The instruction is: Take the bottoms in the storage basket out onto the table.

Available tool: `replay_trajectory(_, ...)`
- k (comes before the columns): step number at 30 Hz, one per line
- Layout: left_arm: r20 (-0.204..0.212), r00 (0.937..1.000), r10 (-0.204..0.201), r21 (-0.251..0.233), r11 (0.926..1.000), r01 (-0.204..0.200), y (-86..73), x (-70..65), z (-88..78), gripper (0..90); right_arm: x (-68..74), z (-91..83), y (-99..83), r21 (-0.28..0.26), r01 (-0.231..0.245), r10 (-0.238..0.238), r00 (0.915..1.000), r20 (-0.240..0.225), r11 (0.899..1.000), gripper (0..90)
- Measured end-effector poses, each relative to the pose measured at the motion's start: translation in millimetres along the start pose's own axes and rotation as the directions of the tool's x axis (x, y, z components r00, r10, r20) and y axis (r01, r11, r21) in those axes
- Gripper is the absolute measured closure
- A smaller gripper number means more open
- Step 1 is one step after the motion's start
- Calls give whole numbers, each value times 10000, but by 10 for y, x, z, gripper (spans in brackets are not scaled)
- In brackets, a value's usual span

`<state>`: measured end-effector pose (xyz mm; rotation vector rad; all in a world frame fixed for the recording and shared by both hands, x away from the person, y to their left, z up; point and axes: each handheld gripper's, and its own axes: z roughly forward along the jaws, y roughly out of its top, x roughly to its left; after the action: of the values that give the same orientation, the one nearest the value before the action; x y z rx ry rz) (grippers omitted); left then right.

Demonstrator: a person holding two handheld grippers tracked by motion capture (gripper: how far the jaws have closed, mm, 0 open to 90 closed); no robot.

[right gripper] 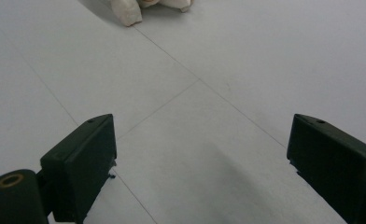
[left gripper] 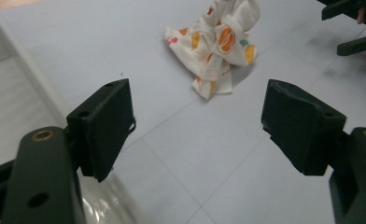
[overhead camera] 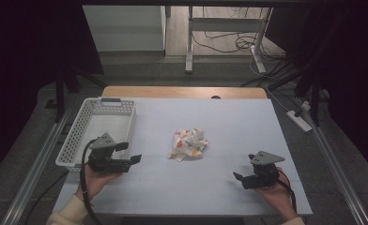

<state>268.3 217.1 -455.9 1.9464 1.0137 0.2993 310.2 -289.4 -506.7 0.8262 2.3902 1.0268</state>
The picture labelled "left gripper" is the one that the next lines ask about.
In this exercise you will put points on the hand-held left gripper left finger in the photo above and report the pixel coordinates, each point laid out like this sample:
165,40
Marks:
105,130

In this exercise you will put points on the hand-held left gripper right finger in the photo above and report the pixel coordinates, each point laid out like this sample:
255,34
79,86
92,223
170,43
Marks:
299,127

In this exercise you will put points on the clear plastic perforated basket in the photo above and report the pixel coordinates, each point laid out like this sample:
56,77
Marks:
31,73

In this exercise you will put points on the white garment with orange print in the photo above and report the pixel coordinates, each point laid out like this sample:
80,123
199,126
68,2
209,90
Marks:
224,46

